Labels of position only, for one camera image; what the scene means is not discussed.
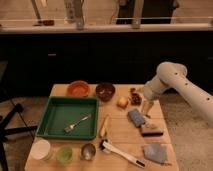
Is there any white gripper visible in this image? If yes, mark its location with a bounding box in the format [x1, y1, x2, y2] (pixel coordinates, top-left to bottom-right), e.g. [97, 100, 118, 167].
[141, 85, 160, 116]

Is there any small yellow apple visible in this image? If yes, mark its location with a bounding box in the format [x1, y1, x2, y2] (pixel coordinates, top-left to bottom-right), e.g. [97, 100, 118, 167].
[117, 97, 129, 109]

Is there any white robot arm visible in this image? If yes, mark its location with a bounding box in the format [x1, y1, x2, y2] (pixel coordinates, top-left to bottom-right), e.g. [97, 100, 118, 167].
[143, 62, 213, 127]

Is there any dark brown bowl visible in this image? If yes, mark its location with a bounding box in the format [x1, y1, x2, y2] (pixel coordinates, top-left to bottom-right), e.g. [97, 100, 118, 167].
[95, 83, 115, 102]

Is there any orange red bowl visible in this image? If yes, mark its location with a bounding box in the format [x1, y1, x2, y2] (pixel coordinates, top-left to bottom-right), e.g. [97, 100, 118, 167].
[66, 80, 90, 97]

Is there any dark red food pile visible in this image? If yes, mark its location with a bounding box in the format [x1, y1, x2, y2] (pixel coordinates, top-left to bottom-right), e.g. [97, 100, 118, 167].
[130, 88, 142, 105]

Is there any blue sponge block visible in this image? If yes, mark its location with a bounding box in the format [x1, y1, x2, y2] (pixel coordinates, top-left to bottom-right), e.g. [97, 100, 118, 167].
[128, 109, 145, 127]

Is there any beige black scrub sponge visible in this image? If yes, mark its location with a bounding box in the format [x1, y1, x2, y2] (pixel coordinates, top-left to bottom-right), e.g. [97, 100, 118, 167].
[140, 122, 164, 137]

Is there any blue folded cloth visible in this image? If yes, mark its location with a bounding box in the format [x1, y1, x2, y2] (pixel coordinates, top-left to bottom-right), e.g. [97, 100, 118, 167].
[143, 143, 168, 164]

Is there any white dish brush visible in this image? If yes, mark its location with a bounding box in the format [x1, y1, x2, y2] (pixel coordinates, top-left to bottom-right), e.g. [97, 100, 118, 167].
[99, 140, 146, 168]

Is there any silver metal fork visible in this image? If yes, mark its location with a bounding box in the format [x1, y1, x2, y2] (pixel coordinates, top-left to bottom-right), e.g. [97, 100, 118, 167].
[64, 114, 91, 133]

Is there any green plastic tray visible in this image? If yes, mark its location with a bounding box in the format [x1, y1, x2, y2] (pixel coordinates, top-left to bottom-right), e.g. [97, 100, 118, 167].
[36, 97, 99, 140]

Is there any small metal cup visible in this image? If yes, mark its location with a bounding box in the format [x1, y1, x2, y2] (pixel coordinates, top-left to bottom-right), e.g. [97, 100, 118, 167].
[81, 143, 96, 161]

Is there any green plastic cup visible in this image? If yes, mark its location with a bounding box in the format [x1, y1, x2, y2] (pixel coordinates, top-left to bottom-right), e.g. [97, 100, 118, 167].
[56, 145, 72, 164]

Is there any white plastic cup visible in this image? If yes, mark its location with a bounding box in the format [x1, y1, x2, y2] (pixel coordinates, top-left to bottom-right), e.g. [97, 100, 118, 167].
[30, 140, 51, 160]

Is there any black office chair base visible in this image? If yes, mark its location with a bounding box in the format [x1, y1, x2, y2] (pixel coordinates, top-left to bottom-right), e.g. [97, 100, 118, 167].
[0, 59, 39, 171]

